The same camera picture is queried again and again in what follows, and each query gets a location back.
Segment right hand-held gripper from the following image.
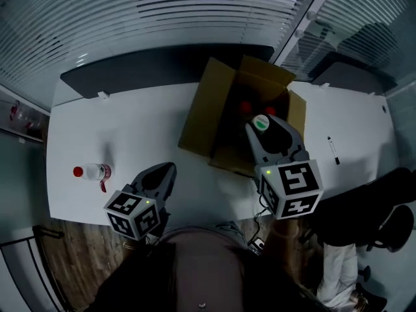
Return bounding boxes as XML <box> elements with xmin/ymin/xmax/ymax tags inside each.
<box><xmin>244</xmin><ymin>114</ymin><xmax>325</xmax><ymax>220</ymax></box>

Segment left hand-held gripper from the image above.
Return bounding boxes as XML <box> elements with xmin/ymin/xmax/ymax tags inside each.
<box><xmin>103</xmin><ymin>162</ymin><xmax>178</xmax><ymax>242</ymax></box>

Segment clear plastic bottle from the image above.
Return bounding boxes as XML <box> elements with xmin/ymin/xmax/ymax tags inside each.
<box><xmin>250</xmin><ymin>114</ymin><xmax>271</xmax><ymax>135</ymax></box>

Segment brown cardboard box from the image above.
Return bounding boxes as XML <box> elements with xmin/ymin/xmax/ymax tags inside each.
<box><xmin>177</xmin><ymin>55</ymin><xmax>307</xmax><ymax>177</ymax></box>

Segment person's left forearm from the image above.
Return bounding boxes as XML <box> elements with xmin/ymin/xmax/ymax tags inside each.
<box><xmin>123</xmin><ymin>239</ymin><xmax>147</xmax><ymax>257</ymax></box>

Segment person's right forearm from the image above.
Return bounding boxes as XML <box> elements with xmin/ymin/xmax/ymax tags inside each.
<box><xmin>259</xmin><ymin>218</ymin><xmax>302</xmax><ymax>272</ymax></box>

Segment large clear water jug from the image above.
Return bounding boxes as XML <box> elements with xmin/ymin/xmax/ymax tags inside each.
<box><xmin>8</xmin><ymin>99</ymin><xmax>43</xmax><ymax>136</ymax></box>

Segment white table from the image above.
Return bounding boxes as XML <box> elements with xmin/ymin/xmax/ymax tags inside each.
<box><xmin>45</xmin><ymin>81</ymin><xmax>396</xmax><ymax>222</ymax></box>

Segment black marker pen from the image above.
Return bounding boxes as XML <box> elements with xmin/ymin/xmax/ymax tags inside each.
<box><xmin>327</xmin><ymin>135</ymin><xmax>341</xmax><ymax>166</ymax></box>

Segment person's torso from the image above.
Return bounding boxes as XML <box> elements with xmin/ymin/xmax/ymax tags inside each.
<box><xmin>94</xmin><ymin>227</ymin><xmax>313</xmax><ymax>312</ymax></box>

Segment short dark desk divider panel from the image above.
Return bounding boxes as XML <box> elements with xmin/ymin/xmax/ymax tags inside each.
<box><xmin>311</xmin><ymin>60</ymin><xmax>399</xmax><ymax>96</ymax></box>

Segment black office chair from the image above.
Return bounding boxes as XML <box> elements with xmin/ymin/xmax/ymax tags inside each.
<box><xmin>305</xmin><ymin>167</ymin><xmax>416</xmax><ymax>253</ymax></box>

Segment long dark desk divider panel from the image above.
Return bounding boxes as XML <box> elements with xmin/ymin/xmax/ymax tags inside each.
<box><xmin>60</xmin><ymin>44</ymin><xmax>276</xmax><ymax>99</ymax></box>

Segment whiteboard on black stand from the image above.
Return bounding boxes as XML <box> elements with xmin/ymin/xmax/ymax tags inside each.
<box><xmin>0</xmin><ymin>226</ymin><xmax>66</xmax><ymax>312</ymax></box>

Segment black cable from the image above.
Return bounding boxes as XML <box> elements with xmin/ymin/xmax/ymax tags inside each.
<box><xmin>246</xmin><ymin>203</ymin><xmax>272</xmax><ymax>255</ymax></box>

